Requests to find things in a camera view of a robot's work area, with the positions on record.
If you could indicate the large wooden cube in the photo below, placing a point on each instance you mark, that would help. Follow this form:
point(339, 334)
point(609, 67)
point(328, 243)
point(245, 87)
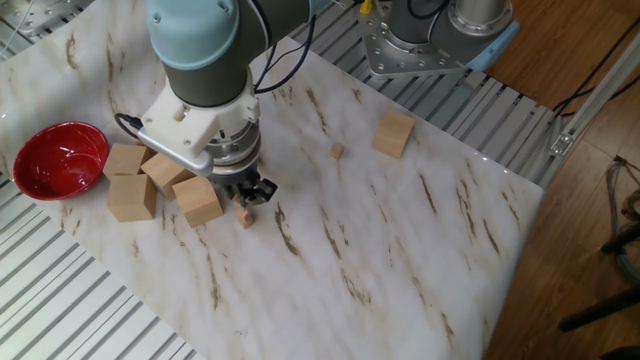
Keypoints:
point(165, 175)
point(124, 160)
point(393, 134)
point(197, 202)
point(131, 198)

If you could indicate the round silver mounting plate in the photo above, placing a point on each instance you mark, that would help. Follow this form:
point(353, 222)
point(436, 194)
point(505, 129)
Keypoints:
point(35, 15)

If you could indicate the silver wrist adapter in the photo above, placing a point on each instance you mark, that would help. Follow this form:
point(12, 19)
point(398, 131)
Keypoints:
point(235, 150)

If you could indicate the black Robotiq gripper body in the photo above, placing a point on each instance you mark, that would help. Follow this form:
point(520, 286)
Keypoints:
point(235, 176)

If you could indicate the black chair leg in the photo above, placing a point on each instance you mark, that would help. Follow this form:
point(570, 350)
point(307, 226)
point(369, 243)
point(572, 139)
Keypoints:
point(622, 240)
point(600, 310)

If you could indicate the red glossy bowl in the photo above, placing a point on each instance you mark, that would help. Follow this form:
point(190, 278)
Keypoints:
point(61, 160)

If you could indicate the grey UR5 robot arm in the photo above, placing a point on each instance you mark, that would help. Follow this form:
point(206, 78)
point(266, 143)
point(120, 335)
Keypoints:
point(210, 60)

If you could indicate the aluminium frame post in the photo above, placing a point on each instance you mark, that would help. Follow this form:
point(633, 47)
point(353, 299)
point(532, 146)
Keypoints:
point(595, 97)

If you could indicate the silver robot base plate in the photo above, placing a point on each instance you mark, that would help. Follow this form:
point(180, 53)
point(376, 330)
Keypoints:
point(395, 62)

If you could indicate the white plastic wrist bracket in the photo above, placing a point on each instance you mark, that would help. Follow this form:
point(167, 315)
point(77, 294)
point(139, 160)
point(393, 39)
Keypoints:
point(195, 125)

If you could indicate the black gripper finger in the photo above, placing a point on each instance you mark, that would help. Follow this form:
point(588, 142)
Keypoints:
point(242, 194)
point(264, 191)

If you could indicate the white marble pattern sheet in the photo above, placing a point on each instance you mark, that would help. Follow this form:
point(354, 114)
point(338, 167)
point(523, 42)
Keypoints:
point(375, 250)

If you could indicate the yellow plastic piece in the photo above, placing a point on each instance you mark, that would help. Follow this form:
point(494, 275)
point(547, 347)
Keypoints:
point(366, 6)

